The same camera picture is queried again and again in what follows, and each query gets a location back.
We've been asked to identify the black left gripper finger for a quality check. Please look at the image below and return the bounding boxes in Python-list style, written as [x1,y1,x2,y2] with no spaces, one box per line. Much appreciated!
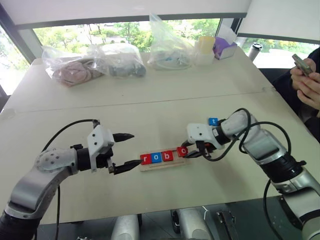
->
[113,160,143,176]
[112,132,136,144]

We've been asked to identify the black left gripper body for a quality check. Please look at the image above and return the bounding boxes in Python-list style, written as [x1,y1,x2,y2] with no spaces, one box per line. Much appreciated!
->
[96,146,117,176]

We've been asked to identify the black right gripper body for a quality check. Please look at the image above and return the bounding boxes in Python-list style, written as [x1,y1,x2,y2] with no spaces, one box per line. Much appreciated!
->
[196,141,219,155]

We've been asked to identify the red letter tile o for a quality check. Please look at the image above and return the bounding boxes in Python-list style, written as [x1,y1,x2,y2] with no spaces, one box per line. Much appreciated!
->
[176,146,189,159]

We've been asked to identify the red letter tile r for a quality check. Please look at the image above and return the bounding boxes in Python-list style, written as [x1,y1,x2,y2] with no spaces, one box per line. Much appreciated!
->
[140,153,152,166]

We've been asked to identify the red letter tile b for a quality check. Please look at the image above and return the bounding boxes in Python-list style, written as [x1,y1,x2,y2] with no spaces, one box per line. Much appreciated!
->
[161,151,174,164]

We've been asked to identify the wooden letter tile rack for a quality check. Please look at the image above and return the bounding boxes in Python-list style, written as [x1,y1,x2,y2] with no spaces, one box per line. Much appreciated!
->
[139,149,192,173]

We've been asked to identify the blue letter tile o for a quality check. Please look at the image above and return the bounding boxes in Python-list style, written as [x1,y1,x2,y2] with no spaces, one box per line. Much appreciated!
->
[150,152,162,165]

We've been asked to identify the silver rounded robot leg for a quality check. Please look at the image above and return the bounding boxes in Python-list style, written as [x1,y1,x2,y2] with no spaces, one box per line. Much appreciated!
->
[174,208,212,240]
[110,214,140,240]

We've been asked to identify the person's right hand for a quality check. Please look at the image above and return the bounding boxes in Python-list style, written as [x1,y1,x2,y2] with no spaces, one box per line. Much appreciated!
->
[290,57,320,91]

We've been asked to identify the person's left hand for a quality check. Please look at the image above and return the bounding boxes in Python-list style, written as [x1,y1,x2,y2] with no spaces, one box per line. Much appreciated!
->
[296,73,320,111]

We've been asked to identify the grey item in bag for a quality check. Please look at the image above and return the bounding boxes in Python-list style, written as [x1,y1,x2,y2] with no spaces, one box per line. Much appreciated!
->
[109,63,147,79]

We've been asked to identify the pink cloth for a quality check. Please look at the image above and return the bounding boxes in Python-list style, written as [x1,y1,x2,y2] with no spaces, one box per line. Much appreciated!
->
[53,60,105,87]

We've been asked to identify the clear bag with grey item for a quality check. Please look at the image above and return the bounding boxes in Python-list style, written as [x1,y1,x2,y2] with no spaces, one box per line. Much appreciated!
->
[96,43,147,80]

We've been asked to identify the white plastic container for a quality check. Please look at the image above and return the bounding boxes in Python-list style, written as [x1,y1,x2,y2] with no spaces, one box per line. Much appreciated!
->
[194,41,215,67]

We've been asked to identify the person in dark clothing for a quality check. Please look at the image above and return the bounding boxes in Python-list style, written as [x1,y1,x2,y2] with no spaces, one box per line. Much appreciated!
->
[271,46,320,144]

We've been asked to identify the purple tissue box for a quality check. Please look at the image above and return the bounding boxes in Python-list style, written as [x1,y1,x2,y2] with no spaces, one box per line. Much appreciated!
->
[212,24,238,61]

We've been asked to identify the clear bag with pink cloth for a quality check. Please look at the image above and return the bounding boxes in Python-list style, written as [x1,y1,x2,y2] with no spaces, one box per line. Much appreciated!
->
[41,44,109,89]

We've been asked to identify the yellow plastic cup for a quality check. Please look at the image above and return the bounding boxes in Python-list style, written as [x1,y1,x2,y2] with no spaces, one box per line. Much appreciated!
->
[198,35,216,54]

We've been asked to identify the white and black bottle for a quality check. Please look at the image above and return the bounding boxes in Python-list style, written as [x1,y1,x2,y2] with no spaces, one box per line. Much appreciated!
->
[248,42,264,61]

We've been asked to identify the tall clear plastic bag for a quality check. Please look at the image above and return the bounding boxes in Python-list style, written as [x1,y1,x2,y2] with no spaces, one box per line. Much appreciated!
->
[147,12,199,71]

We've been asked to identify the smartphone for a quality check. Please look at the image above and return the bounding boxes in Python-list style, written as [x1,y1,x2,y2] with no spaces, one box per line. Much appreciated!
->
[291,53,315,78]

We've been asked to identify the white roller blind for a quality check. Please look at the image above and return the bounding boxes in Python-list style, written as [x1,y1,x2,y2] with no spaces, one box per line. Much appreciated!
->
[13,0,251,25]
[236,0,320,45]

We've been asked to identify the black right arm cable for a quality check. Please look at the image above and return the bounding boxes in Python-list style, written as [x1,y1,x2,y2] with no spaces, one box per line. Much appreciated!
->
[198,107,293,240]

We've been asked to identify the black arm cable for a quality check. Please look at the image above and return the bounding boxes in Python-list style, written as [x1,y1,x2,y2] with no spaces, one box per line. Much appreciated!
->
[198,107,293,240]
[41,119,101,240]

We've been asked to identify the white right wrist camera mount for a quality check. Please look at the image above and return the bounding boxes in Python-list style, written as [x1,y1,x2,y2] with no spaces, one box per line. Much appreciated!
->
[187,122,216,146]

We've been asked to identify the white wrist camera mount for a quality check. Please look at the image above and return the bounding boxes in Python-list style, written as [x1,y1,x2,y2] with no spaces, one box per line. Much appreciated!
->
[187,122,216,146]
[86,124,116,174]

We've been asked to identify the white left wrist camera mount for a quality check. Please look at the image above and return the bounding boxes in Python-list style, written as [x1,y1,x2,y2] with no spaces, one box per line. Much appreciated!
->
[86,124,116,174]

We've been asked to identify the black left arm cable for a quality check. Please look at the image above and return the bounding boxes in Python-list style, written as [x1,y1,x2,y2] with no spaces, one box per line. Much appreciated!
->
[41,119,101,240]

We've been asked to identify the metal bracket under table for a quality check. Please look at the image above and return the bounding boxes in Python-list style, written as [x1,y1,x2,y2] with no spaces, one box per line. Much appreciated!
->
[215,210,237,240]

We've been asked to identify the white coiled cable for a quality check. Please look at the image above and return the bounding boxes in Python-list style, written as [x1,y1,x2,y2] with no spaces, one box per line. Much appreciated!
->
[148,58,193,71]

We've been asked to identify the black window frame post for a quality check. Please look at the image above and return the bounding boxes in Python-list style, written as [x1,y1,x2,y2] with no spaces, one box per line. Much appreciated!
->
[0,4,34,66]

